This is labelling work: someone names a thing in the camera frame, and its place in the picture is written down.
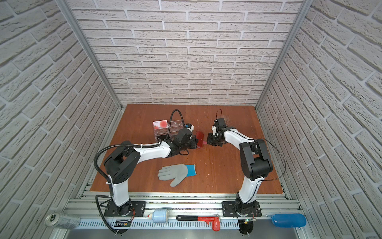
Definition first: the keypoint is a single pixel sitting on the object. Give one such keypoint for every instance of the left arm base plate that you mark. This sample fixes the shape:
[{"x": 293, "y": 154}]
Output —
[{"x": 125, "y": 210}]

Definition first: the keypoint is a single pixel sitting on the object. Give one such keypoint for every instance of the grey blue work glove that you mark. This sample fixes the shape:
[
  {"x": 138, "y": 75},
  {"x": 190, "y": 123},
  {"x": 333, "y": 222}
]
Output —
[{"x": 177, "y": 173}]

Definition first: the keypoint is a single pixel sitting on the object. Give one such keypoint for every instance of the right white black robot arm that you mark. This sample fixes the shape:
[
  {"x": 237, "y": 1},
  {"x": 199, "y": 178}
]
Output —
[{"x": 255, "y": 161}]

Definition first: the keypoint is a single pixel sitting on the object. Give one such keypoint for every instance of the aluminium rail frame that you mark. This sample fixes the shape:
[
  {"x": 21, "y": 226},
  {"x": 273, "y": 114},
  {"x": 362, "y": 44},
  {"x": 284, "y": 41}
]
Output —
[{"x": 94, "y": 225}]

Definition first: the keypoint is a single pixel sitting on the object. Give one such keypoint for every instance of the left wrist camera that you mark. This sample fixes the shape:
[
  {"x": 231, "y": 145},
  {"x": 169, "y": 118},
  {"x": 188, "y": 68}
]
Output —
[{"x": 189, "y": 126}]

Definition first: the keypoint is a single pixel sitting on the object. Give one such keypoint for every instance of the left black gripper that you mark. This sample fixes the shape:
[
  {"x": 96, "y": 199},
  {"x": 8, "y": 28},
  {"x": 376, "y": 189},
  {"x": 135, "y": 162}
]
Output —
[{"x": 195, "y": 142}]

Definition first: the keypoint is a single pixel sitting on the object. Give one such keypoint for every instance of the red leather card holder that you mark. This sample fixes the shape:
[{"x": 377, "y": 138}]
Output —
[{"x": 200, "y": 138}]

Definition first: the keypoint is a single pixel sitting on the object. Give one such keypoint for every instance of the silver drink can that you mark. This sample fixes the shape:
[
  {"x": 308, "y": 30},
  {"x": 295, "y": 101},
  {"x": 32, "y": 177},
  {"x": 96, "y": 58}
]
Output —
[{"x": 62, "y": 221}]

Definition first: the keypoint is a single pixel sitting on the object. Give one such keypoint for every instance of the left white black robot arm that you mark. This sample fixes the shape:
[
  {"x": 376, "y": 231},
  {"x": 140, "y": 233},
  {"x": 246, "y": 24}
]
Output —
[{"x": 116, "y": 163}]

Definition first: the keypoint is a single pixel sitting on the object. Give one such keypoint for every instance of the blue plastic bottle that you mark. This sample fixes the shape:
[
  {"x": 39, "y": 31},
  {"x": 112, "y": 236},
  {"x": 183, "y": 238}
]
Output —
[{"x": 289, "y": 220}]

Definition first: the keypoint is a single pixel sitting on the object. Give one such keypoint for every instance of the white plastic bottle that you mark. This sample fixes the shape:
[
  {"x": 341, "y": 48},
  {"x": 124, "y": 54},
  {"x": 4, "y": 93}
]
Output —
[{"x": 159, "y": 216}]

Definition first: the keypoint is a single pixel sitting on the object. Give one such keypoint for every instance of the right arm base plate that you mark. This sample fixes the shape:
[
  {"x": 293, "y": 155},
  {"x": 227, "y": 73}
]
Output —
[{"x": 235, "y": 208}]

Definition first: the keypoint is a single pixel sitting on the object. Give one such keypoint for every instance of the red black pipe wrench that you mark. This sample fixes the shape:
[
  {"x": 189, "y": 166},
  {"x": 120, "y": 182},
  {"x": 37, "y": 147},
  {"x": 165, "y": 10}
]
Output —
[{"x": 213, "y": 220}]

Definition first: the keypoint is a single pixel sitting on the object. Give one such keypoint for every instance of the clear acrylic card organizer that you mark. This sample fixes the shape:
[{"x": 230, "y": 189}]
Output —
[{"x": 161, "y": 134}]

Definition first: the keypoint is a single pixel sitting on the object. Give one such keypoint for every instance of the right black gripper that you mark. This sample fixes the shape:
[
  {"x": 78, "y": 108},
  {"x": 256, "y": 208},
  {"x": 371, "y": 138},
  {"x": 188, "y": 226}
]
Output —
[{"x": 211, "y": 141}]

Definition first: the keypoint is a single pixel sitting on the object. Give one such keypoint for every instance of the red white card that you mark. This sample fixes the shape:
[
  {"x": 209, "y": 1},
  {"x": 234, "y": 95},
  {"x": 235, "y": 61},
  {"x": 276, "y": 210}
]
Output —
[{"x": 162, "y": 124}]

